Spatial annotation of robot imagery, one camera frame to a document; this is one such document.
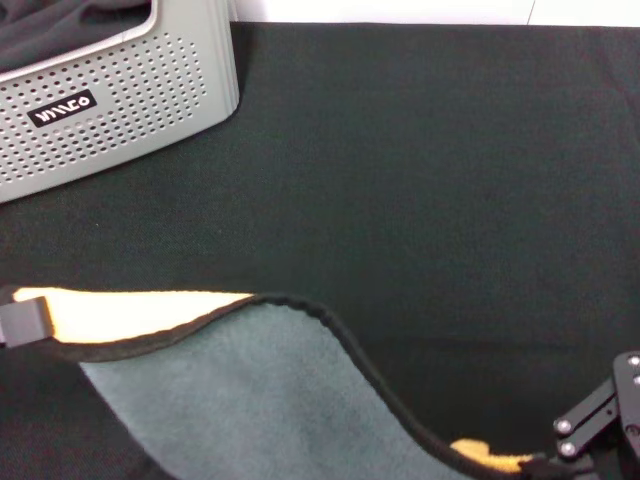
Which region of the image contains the grey perforated storage box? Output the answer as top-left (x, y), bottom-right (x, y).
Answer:
top-left (0, 0), bottom-right (241, 205)

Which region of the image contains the black tablecloth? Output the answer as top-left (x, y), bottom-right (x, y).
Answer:
top-left (0, 20), bottom-right (640, 480)

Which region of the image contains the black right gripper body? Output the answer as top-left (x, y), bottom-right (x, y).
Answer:
top-left (589, 350), bottom-right (640, 480)

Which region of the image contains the dark grey crumpled cloth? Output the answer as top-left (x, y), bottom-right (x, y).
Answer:
top-left (0, 0), bottom-right (154, 71)

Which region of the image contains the grey yellow towel black edging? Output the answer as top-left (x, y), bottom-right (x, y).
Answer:
top-left (12, 287), bottom-right (556, 480)

